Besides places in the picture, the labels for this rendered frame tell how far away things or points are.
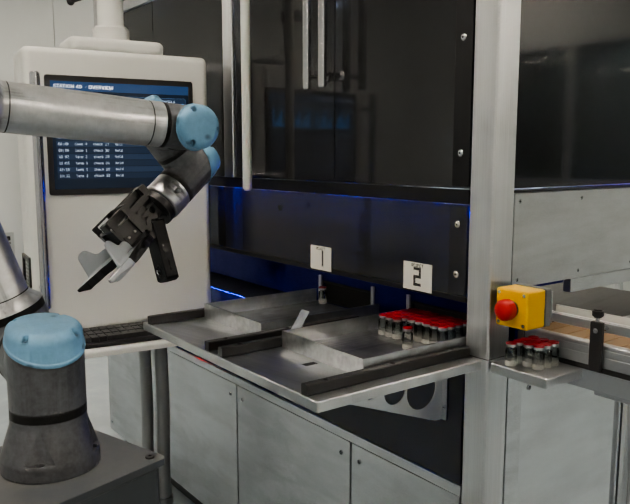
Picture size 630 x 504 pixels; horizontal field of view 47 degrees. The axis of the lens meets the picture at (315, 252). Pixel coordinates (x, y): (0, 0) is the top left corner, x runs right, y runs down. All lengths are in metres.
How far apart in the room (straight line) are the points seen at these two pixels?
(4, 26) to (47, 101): 5.58
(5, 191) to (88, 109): 5.49
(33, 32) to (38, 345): 5.74
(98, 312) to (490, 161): 1.17
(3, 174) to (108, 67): 4.63
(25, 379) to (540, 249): 0.98
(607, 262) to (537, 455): 0.45
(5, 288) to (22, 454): 0.27
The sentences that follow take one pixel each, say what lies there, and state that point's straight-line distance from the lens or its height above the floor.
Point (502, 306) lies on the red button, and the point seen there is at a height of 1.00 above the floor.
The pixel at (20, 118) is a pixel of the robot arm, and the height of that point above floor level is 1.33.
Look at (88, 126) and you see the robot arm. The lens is 1.16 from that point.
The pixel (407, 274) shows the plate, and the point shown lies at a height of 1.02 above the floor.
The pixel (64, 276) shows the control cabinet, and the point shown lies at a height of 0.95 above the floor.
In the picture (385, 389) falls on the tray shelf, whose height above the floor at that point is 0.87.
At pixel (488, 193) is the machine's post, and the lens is 1.40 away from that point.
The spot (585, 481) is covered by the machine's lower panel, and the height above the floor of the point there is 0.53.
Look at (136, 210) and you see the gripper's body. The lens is 1.31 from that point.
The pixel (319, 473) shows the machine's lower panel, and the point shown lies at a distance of 1.96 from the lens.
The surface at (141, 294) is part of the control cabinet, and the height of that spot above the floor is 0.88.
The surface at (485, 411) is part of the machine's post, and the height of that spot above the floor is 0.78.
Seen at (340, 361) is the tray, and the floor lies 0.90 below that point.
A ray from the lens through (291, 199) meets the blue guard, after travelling 1.88.
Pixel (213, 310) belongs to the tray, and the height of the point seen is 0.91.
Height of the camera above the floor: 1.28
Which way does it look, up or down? 8 degrees down
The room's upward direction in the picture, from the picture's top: straight up
